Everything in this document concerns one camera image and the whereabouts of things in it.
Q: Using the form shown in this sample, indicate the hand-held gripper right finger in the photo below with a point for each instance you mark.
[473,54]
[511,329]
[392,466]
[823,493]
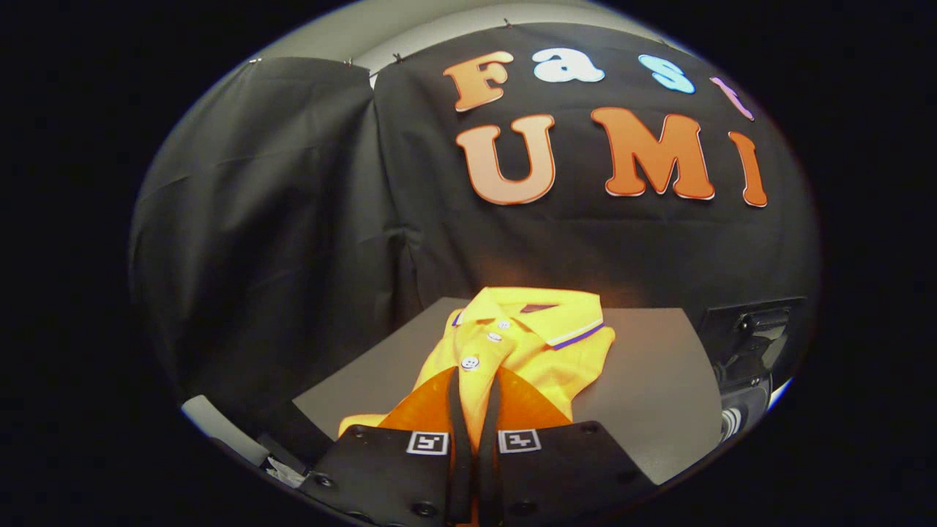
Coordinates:
[490,454]

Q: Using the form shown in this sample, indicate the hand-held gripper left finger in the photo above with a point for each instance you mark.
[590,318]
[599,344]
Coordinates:
[460,454]

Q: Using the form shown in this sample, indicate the yellow polo shirt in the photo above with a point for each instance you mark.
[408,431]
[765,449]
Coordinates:
[534,351]

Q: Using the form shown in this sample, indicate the dark transparent washing machine lid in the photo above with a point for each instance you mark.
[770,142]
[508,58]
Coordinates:
[761,322]

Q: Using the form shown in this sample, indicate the dark grey stand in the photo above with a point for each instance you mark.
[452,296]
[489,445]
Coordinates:
[659,388]

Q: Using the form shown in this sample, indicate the black backdrop cloth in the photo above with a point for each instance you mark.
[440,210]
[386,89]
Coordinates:
[278,219]

